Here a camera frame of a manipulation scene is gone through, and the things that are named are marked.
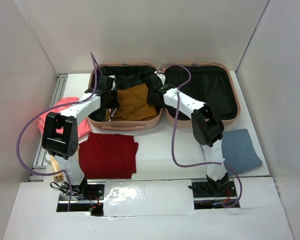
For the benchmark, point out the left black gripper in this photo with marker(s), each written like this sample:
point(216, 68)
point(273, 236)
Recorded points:
point(115, 104)

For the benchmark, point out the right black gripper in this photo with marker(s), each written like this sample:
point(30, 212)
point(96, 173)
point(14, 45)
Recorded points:
point(150, 101)

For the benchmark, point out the mustard brown garment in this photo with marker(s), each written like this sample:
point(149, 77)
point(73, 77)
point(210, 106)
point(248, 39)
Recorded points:
point(133, 106)

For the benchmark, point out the coral pink patterned garment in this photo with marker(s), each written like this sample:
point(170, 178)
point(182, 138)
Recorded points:
point(83, 128)

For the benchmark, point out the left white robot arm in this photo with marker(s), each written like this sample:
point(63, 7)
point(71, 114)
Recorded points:
point(60, 134)

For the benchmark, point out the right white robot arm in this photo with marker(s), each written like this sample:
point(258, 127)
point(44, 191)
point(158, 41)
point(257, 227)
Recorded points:
point(207, 127)

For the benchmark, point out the pink open suitcase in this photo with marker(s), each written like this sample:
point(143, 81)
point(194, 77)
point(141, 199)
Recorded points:
point(210, 83)

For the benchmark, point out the dark red folded garment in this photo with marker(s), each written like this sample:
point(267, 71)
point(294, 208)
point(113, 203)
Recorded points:
point(108, 156)

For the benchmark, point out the gold cosmetic bottles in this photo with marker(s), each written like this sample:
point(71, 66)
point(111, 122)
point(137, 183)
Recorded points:
point(58, 176)

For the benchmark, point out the grey blue folded garment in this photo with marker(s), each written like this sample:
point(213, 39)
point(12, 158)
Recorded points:
point(238, 152)

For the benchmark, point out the aluminium rail frame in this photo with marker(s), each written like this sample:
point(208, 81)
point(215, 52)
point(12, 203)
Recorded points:
point(41, 161)

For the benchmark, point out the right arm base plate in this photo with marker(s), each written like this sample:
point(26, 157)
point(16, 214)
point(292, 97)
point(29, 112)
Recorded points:
point(204, 198)

